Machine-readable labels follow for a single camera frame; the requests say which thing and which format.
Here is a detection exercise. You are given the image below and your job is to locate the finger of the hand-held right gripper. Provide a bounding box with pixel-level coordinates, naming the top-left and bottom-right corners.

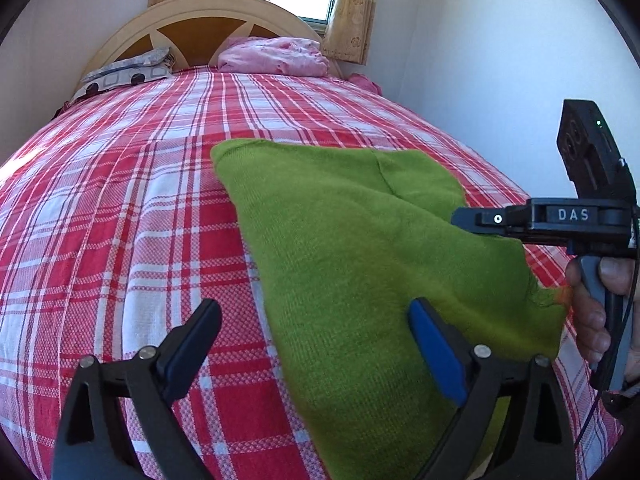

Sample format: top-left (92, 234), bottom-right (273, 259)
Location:
top-left (450, 199), bottom-right (533, 240)

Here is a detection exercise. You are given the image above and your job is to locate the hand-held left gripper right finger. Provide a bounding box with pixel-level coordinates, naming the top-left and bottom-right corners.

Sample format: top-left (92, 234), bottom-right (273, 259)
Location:
top-left (407, 297), bottom-right (577, 480)

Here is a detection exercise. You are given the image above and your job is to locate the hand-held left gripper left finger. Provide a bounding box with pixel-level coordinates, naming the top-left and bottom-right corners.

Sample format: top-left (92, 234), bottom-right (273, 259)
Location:
top-left (52, 297), bottom-right (223, 480)

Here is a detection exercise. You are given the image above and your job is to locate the green knit sweater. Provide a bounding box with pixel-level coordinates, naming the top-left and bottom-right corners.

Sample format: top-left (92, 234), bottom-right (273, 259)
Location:
top-left (210, 138), bottom-right (568, 480)

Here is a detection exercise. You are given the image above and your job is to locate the person's right hand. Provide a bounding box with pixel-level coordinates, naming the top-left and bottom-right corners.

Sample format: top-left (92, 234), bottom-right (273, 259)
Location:
top-left (565, 257), bottom-right (640, 367)

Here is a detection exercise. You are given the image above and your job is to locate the red plaid bed sheet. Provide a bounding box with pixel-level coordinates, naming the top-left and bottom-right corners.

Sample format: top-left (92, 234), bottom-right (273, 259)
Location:
top-left (0, 65), bottom-right (626, 480)

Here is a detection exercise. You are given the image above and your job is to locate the pink red cloth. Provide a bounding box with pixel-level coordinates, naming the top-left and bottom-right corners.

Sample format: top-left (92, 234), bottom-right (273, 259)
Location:
top-left (347, 72), bottom-right (383, 97)

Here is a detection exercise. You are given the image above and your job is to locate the pink pillow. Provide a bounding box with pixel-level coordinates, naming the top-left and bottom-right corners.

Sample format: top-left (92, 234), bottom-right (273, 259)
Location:
top-left (217, 36), bottom-right (331, 78)

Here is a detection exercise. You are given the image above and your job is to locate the grey patterned pillow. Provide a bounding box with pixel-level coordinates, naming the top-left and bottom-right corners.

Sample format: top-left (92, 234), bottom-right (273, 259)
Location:
top-left (70, 46), bottom-right (176, 106)

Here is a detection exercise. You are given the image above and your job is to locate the cream wooden headboard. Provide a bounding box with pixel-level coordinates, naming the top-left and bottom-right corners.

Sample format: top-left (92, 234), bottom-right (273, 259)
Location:
top-left (82, 0), bottom-right (343, 83)

